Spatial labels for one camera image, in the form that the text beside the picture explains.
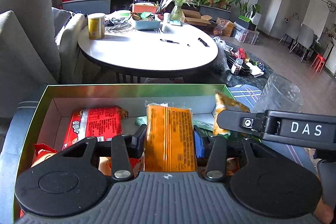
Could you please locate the clear plastic storage bin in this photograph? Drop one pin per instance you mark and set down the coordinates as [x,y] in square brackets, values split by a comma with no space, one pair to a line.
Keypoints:
[244,35]

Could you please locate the grey dining chair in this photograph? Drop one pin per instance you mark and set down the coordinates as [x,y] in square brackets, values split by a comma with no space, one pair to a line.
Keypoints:
[305,39]

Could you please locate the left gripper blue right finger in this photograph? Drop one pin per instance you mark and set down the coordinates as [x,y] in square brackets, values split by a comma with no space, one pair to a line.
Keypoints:
[202,143]

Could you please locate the open cardboard box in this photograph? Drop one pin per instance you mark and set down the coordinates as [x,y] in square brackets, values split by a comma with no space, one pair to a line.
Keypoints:
[195,18]

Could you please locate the red plastic stool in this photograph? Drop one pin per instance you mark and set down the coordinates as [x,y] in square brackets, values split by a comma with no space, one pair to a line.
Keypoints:
[318,63]

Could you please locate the red yellow snack bag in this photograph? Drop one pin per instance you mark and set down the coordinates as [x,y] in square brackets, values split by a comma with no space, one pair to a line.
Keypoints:
[227,114]

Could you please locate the person's right hand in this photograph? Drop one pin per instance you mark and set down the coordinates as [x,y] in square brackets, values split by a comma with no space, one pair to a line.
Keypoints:
[323,212]

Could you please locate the spider plant in vase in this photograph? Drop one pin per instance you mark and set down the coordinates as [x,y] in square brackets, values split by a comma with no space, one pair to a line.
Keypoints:
[176,13]

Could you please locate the orange red snack packet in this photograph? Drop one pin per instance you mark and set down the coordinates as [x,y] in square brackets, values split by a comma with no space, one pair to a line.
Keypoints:
[170,145]

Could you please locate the yellow tin can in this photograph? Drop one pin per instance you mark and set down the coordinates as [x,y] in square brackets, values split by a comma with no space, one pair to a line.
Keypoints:
[96,26]

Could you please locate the large red snack bag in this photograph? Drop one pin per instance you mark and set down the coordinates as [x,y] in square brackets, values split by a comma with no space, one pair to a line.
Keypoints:
[42,153]

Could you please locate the red noodle packet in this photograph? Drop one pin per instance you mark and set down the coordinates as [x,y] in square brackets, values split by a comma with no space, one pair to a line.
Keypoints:
[102,123]

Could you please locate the white round table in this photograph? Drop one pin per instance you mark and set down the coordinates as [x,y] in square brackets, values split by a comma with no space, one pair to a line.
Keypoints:
[142,54]

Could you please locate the black pen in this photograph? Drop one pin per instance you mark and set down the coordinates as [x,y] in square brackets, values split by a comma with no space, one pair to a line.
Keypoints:
[169,41]

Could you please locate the clear glass mug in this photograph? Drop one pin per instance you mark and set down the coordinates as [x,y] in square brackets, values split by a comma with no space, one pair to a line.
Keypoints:
[280,94]

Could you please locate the teal plastic basket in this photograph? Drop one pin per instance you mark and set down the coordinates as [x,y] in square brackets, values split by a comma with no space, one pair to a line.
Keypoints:
[150,23]

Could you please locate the green snack bag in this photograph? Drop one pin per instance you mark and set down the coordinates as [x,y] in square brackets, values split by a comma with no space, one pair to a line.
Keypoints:
[204,125]

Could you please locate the grey sofa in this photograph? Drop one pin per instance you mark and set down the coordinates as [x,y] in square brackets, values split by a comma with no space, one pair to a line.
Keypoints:
[38,46]

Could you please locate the dark marble side table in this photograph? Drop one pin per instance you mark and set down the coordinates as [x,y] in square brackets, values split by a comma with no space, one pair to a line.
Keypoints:
[213,75]

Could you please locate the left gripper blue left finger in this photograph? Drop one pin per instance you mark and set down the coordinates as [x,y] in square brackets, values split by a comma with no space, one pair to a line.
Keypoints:
[137,141]

